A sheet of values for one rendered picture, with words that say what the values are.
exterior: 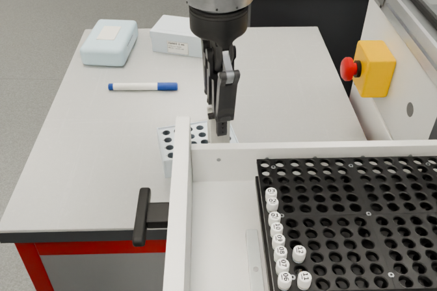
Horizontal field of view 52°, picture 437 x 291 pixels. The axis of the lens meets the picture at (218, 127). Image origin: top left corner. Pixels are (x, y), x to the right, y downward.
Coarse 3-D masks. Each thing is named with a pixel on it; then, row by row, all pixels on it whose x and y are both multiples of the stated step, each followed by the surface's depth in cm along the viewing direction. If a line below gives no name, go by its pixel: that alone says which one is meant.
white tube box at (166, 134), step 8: (160, 128) 75; (168, 128) 76; (192, 128) 76; (200, 128) 77; (232, 128) 75; (160, 136) 74; (168, 136) 74; (192, 136) 75; (200, 136) 75; (232, 136) 74; (160, 144) 72; (168, 144) 72; (160, 152) 75; (168, 152) 71; (168, 160) 69; (168, 168) 70; (168, 176) 71
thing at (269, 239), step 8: (256, 160) 55; (264, 160) 54; (264, 168) 53; (264, 176) 52; (272, 176) 52; (264, 184) 51; (272, 184) 51; (264, 192) 50; (264, 200) 49; (264, 208) 48; (264, 216) 48; (272, 248) 44; (272, 256) 44; (288, 256) 44; (272, 264) 43; (272, 272) 42; (288, 272) 42; (272, 280) 42
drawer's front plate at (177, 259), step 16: (176, 128) 55; (176, 144) 52; (176, 160) 50; (176, 176) 48; (176, 192) 46; (176, 208) 45; (176, 224) 43; (176, 240) 42; (176, 256) 40; (176, 272) 39; (176, 288) 38
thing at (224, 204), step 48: (192, 144) 57; (240, 144) 57; (288, 144) 57; (336, 144) 57; (384, 144) 57; (432, 144) 57; (192, 192) 59; (240, 192) 59; (192, 240) 53; (240, 240) 53; (192, 288) 48; (240, 288) 48
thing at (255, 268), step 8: (248, 232) 52; (256, 232) 52; (248, 240) 51; (256, 240) 51; (248, 248) 51; (256, 248) 51; (248, 256) 50; (256, 256) 50; (248, 264) 49; (256, 264) 49; (248, 272) 49; (256, 272) 48; (256, 280) 48; (256, 288) 47; (264, 288) 47
